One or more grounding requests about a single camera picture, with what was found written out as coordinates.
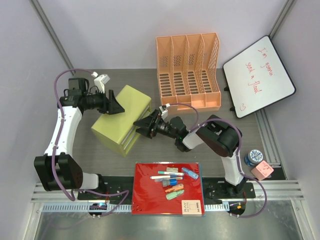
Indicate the orange plastic file organizer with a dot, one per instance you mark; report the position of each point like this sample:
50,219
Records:
186,72

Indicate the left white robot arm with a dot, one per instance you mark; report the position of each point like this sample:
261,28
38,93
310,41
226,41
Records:
56,168

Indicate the small whiteboard with writing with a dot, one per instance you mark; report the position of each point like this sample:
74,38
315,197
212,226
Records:
257,78

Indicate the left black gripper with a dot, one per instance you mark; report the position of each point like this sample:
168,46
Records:
110,105

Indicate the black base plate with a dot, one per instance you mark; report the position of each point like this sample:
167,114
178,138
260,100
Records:
213,188

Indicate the blue tipped white pen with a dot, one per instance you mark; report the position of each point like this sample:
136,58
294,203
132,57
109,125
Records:
177,178

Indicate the small white eraser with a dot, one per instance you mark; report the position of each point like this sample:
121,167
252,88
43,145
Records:
172,169

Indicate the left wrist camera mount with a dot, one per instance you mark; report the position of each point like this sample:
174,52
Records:
100,81

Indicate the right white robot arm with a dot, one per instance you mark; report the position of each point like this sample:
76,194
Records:
218,135

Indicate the blue and grey marker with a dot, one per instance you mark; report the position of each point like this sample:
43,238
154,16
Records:
169,182

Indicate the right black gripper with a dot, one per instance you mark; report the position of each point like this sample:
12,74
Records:
148,128

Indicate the blue patterned tape roll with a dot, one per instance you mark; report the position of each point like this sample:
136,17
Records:
253,158

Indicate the green metal drawer cabinet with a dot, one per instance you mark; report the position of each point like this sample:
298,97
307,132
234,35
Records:
117,132

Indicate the pink cube block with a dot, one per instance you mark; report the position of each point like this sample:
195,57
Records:
262,170

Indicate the red A4 folder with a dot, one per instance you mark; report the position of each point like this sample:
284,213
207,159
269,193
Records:
189,204

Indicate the white marker pen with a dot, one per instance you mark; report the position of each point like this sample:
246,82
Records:
160,177

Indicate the orange highlighter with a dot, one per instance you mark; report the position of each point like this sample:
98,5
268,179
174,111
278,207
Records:
175,188

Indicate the teal capped white pen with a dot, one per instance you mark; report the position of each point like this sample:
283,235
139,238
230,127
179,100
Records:
171,173

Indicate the green highlighter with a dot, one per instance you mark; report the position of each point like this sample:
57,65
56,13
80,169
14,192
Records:
174,194

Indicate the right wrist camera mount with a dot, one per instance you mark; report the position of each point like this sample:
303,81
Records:
163,110

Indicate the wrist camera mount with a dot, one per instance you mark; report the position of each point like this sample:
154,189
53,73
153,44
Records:
163,110
100,81

